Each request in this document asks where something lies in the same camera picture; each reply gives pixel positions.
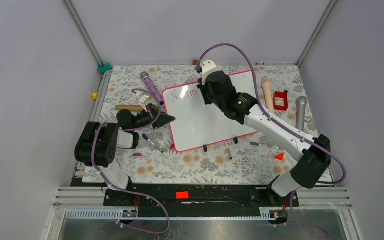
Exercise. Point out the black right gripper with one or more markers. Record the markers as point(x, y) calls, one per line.
point(203, 88)

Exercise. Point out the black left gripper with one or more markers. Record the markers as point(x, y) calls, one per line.
point(161, 119)

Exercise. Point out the pink framed whiteboard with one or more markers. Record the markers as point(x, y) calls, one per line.
point(197, 124)

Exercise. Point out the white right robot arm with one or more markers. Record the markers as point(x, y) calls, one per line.
point(311, 153)

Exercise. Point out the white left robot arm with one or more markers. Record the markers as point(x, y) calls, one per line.
point(99, 142)

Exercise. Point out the right black whiteboard clip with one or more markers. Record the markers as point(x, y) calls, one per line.
point(235, 140)

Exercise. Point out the blue capped marker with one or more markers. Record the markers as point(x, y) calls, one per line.
point(153, 143)

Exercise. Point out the brown wooden toy microphone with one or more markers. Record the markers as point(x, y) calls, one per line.
point(135, 108)

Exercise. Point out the purple patterned toy microphone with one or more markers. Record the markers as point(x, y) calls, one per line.
point(145, 77)

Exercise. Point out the red box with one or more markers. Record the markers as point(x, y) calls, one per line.
point(280, 101)

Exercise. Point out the green capped marker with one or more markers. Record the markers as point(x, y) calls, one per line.
point(263, 145)

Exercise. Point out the yellow cube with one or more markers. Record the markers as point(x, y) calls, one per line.
point(94, 95)

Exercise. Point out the teal block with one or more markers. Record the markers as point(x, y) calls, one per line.
point(104, 68)

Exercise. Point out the floral patterned table mat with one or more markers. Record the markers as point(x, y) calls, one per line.
point(254, 165)

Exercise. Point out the silver toy microphone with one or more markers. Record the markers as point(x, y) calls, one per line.
point(301, 104)

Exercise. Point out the red triangular block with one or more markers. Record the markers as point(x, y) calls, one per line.
point(280, 156)

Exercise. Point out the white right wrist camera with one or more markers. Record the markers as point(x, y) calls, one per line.
point(205, 68)

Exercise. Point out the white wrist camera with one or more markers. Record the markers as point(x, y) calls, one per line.
point(205, 68)
point(143, 98)

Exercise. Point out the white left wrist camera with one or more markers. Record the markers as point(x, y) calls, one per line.
point(143, 98)

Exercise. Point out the red label on rail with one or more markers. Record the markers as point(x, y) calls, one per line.
point(181, 195)

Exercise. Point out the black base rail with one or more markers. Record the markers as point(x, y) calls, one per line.
point(204, 200)

